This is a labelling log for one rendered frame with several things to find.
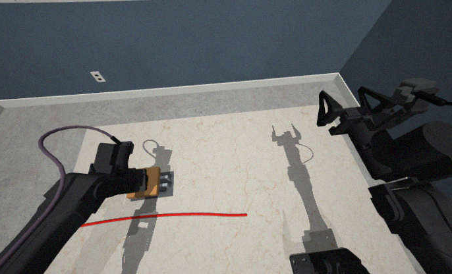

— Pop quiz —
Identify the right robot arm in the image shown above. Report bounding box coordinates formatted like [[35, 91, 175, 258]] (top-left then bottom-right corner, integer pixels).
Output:
[[290, 78, 452, 274]]

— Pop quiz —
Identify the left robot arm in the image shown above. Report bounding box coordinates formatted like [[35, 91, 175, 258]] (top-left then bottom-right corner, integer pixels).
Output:
[[0, 141, 134, 274]]

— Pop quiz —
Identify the brown wooden block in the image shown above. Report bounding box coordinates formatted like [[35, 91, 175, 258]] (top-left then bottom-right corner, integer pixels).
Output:
[[127, 167, 161, 199]]

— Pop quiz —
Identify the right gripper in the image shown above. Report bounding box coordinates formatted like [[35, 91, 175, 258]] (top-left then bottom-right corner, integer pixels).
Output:
[[316, 86, 439, 154]]

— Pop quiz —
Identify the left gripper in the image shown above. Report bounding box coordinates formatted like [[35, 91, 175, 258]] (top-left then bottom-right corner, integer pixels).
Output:
[[116, 142, 148, 194]]

